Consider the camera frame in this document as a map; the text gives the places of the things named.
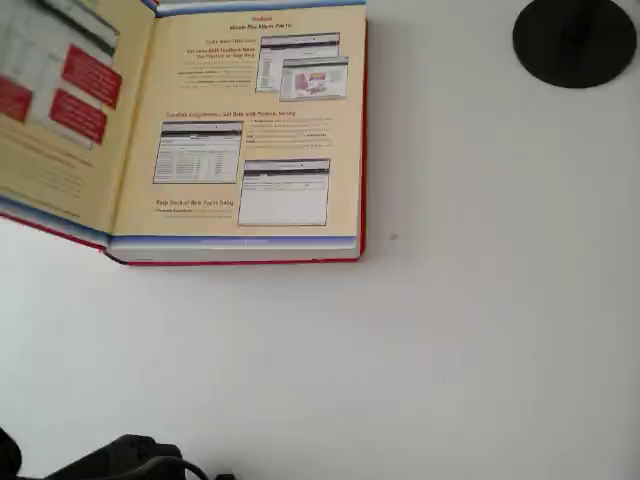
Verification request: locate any red anatomy textbook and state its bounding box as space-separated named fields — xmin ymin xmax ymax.
xmin=0 ymin=0 xmax=369 ymax=268

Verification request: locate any black round stand base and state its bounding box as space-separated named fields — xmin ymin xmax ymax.
xmin=511 ymin=0 xmax=639 ymax=90

